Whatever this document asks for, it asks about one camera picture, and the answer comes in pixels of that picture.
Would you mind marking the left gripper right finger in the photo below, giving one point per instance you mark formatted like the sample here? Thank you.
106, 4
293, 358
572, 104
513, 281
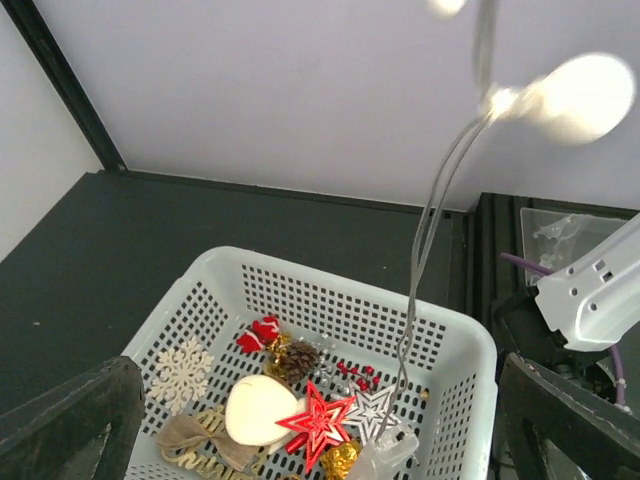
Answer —
540, 405

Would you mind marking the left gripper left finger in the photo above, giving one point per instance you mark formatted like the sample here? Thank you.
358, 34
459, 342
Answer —
85, 428

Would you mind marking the white perforated plastic basket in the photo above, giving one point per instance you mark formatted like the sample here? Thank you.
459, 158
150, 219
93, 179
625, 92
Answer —
451, 394

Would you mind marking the white bulb string lights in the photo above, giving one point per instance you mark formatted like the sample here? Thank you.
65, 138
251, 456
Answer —
579, 102

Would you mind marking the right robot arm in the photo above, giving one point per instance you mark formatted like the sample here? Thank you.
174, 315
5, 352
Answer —
573, 316

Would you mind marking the gold christmas word ornament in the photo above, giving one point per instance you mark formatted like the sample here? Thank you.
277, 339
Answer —
207, 463

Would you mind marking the burlap bow ornament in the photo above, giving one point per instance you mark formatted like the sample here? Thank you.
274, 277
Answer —
184, 432

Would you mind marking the white wooden snowflake ornament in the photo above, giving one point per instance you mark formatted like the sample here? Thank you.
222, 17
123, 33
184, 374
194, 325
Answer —
181, 375

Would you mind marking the cream wooden heart ornament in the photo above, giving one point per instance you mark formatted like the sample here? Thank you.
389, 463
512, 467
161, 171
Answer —
255, 405

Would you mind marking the silver star ornament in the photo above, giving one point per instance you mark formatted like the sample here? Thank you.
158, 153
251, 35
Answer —
368, 411

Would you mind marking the red berry sprig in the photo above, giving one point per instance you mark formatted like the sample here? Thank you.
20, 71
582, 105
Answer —
366, 378

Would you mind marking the gold gift box ornament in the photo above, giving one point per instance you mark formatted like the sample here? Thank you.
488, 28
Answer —
337, 461

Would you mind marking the pinecone with gold bow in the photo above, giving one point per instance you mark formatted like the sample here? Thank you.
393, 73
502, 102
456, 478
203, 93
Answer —
291, 361

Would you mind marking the red star ornament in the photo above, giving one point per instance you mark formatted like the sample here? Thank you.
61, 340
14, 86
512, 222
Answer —
322, 424

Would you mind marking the right black corner post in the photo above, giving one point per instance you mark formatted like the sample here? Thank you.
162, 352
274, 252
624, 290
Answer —
43, 45

